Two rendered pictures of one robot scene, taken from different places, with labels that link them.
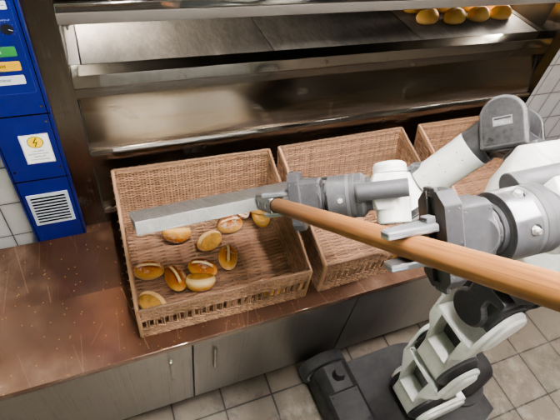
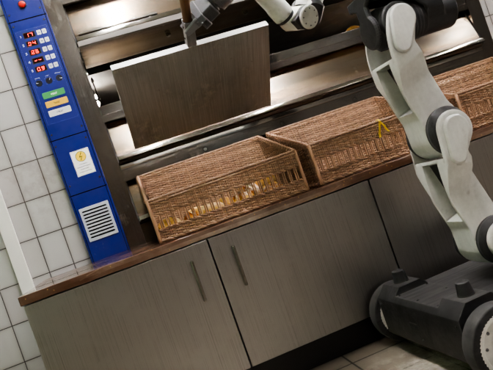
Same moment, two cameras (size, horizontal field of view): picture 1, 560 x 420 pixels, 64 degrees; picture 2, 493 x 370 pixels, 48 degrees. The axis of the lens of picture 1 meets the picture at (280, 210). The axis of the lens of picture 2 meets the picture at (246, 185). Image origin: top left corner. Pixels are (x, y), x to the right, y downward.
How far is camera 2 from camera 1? 1.70 m
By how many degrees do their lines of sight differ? 49
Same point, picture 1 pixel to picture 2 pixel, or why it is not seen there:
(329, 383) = (392, 288)
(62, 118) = (97, 139)
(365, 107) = (326, 86)
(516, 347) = not seen: outside the picture
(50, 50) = (84, 91)
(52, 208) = (98, 220)
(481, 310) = (367, 18)
